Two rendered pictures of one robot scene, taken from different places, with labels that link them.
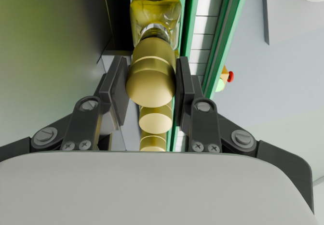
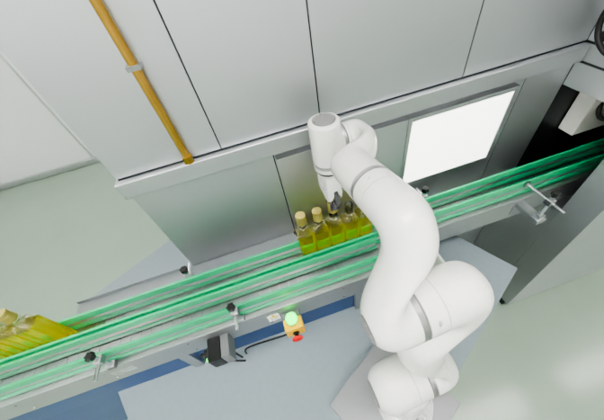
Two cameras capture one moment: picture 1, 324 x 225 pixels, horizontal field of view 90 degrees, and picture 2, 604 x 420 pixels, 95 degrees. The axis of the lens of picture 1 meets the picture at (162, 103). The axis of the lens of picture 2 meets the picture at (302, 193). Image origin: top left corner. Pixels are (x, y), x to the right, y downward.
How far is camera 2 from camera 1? 88 cm
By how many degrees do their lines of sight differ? 63
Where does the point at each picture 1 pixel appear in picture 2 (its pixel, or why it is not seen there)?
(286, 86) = not seen: outside the picture
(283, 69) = not seen: outside the picture
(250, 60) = (305, 406)
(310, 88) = not seen: outside the picture
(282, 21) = (353, 397)
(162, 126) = (315, 211)
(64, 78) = (308, 200)
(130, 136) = (217, 263)
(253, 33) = (333, 383)
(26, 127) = (306, 184)
